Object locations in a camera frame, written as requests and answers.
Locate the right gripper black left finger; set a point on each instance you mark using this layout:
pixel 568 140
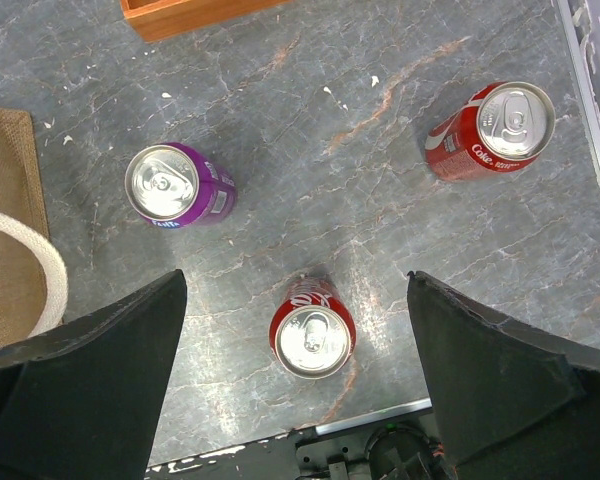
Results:
pixel 83 400

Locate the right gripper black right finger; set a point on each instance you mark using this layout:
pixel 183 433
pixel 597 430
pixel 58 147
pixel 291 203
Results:
pixel 511 401

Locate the purple soda can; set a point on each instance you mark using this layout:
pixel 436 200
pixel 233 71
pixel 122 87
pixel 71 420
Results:
pixel 171 186

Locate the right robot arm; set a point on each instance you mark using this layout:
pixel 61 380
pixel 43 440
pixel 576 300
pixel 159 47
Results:
pixel 507 401

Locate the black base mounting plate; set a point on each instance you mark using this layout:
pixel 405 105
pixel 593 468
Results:
pixel 400 442

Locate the red cola can front right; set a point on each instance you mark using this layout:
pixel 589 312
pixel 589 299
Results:
pixel 312 333

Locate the red cola can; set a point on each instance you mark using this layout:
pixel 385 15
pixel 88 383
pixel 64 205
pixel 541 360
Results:
pixel 501 129
pixel 312 333

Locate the red cola can far right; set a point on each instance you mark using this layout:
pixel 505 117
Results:
pixel 501 129

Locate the orange wooden divided tray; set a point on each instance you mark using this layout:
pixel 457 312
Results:
pixel 162 19

